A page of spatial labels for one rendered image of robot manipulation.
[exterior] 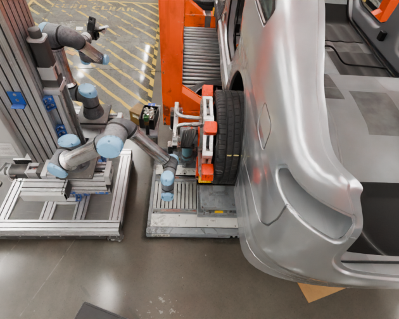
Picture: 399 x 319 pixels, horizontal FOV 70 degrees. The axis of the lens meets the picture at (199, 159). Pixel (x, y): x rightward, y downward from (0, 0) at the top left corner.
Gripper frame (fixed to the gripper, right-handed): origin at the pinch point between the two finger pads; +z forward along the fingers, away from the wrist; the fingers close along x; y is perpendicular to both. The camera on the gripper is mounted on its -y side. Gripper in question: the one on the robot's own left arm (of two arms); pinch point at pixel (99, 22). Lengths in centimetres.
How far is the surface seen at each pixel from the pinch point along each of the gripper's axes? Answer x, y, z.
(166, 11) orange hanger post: 57, -35, -23
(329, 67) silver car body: 193, 3, 47
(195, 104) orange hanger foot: 89, 36, -15
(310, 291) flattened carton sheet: 217, 94, -118
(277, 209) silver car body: 137, -31, -141
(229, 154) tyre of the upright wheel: 121, 7, -86
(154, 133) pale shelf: 60, 71, -30
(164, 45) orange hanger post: 58, -12, -23
